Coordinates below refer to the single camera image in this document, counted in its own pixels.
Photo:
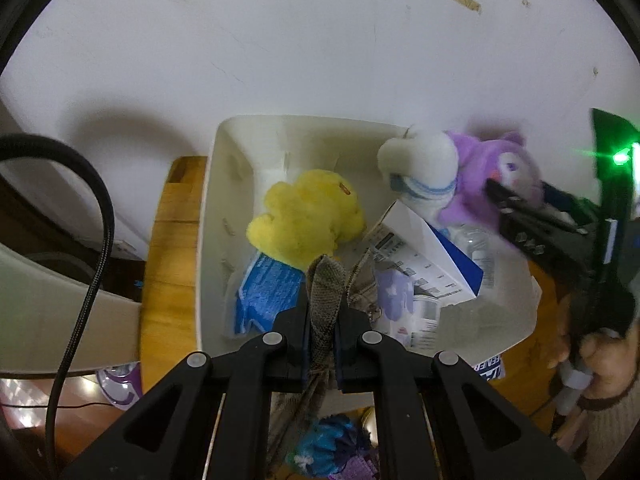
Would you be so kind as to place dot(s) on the white dog plush toy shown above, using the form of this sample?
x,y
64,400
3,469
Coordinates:
x,y
425,160

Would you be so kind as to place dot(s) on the purple knitted item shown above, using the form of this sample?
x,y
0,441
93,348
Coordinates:
x,y
362,467

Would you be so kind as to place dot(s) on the blue fluffy toy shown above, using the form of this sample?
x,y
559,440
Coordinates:
x,y
325,440

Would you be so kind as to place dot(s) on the white plastic chair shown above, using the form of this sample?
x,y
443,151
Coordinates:
x,y
40,330

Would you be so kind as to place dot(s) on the purple white plastic item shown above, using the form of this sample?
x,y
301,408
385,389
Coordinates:
x,y
120,385

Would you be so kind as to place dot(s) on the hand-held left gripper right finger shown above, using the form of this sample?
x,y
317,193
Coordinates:
x,y
345,360

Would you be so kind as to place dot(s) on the yellow chick plush toy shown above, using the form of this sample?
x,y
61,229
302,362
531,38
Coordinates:
x,y
305,215

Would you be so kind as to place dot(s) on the white plastic storage bin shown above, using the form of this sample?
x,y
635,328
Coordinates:
x,y
225,170

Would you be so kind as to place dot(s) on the person's right hand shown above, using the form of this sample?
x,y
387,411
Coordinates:
x,y
607,365

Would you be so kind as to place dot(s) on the blue plastic packet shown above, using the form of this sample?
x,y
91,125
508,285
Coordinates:
x,y
265,290

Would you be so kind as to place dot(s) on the navy snack packet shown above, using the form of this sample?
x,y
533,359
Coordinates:
x,y
492,367

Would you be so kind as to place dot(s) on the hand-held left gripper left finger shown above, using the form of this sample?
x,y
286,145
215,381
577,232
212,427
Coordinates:
x,y
300,355

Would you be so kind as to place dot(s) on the purple plush toy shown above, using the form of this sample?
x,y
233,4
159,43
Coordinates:
x,y
475,185

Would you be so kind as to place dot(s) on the person's right forearm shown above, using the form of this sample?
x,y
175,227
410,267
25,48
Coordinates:
x,y
615,435

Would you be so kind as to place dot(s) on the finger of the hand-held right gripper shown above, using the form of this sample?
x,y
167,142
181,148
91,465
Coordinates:
x,y
530,240
505,197

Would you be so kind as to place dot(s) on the white printed cardboard box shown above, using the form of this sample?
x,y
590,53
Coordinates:
x,y
415,230

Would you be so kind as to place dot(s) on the small clear bottle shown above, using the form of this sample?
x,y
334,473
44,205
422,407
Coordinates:
x,y
472,250

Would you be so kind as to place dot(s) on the plaid fabric bow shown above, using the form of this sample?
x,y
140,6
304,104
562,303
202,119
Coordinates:
x,y
325,295

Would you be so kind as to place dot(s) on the snowflake print carton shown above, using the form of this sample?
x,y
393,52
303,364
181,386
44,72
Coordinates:
x,y
395,290

